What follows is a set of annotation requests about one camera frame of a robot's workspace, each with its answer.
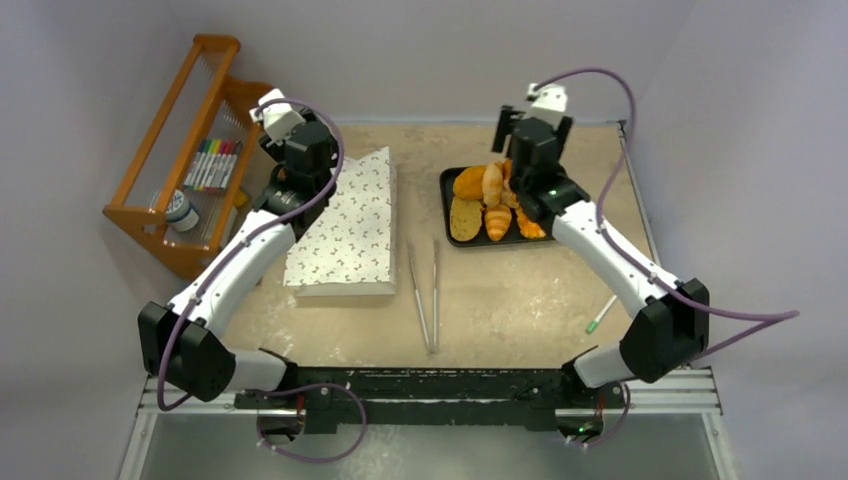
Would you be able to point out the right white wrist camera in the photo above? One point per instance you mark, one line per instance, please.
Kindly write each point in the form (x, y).
(548, 103)

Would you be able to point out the set of coloured markers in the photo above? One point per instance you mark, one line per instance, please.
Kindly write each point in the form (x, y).
(212, 166)

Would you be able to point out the sliced seeded fake bread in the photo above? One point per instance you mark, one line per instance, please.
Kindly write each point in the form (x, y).
(465, 219)

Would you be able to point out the orange wooden shelf rack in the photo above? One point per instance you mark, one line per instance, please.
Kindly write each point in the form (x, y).
(204, 101)

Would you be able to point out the lumpy orange fake bread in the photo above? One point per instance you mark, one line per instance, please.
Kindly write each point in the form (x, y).
(468, 184)

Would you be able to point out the round fake bread bun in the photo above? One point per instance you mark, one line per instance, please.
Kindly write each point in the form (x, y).
(492, 183)

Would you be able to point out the white blue tape roll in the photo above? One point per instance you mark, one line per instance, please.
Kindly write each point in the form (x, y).
(180, 213)

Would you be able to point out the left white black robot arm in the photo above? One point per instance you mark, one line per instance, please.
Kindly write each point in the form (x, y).
(181, 340)

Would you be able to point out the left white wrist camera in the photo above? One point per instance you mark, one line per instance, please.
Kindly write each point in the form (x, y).
(277, 117)

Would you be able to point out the large fake bread loaf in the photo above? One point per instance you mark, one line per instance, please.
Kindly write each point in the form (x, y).
(508, 196)

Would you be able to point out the white patterned paper bag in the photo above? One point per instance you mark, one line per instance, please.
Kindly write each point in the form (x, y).
(350, 249)

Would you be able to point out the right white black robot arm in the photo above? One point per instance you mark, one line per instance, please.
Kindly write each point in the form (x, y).
(667, 330)

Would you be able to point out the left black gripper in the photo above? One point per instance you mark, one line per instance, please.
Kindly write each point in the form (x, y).
(276, 150)

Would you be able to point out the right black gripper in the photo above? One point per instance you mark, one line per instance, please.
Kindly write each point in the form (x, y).
(500, 132)

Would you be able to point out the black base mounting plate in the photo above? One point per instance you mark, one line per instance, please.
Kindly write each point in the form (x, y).
(542, 399)

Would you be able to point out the black plastic tray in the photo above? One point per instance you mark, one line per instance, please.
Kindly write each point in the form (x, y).
(512, 235)

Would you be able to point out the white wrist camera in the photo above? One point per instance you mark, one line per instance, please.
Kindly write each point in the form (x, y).
(548, 103)
(277, 117)

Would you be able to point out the green tipped white marker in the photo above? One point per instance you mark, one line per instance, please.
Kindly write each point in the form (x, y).
(592, 325)

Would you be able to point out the aluminium rail frame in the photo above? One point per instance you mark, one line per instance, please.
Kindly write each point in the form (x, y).
(377, 315)

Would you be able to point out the fake croissant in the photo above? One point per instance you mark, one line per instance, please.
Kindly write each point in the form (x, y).
(497, 220)

